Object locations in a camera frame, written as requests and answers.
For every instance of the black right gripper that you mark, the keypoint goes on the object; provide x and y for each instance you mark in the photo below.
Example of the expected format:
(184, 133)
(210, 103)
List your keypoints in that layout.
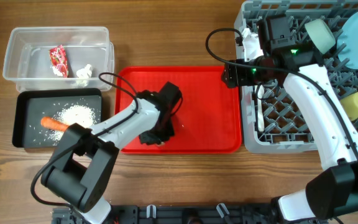
(229, 75)

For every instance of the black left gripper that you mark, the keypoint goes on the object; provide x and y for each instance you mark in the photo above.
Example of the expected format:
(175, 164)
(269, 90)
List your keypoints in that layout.
(145, 137)

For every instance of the white plastic spoon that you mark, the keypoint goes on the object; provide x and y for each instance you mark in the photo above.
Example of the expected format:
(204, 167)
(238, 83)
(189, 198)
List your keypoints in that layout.
(260, 119)

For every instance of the white tissue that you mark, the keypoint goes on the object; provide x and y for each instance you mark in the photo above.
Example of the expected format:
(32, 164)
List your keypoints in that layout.
(84, 74)

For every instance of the green bowl with rice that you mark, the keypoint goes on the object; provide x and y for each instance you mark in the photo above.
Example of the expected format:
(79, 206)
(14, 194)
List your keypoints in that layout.
(320, 35)

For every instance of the orange carrot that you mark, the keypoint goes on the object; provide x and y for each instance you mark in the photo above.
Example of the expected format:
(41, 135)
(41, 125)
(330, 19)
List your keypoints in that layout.
(53, 124)

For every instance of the yellow plastic cup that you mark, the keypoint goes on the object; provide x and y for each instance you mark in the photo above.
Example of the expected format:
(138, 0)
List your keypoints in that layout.
(350, 105)

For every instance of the red snack wrapper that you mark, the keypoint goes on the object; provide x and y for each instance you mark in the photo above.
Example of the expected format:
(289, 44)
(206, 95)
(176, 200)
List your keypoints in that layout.
(59, 61)

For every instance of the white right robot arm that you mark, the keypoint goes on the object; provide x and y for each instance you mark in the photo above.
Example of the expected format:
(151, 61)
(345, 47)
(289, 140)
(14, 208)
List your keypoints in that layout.
(334, 192)

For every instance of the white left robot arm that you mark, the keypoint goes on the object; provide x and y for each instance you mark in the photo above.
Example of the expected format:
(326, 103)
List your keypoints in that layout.
(80, 168)

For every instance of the grey dishwasher rack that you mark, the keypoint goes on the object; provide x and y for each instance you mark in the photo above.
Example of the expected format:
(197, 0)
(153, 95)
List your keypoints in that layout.
(285, 128)

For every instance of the red serving tray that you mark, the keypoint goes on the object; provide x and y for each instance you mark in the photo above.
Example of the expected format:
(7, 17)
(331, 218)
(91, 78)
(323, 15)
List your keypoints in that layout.
(209, 119)

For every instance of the pile of white rice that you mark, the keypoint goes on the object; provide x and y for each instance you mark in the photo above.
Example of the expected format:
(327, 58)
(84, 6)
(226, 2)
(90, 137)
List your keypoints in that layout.
(83, 115)

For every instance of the clear plastic bin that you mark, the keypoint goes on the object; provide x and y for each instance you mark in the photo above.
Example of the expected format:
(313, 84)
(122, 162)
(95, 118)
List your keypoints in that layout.
(27, 62)

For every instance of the black tray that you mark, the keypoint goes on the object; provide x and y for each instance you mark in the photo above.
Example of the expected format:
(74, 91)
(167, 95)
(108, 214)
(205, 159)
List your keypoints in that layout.
(31, 103)

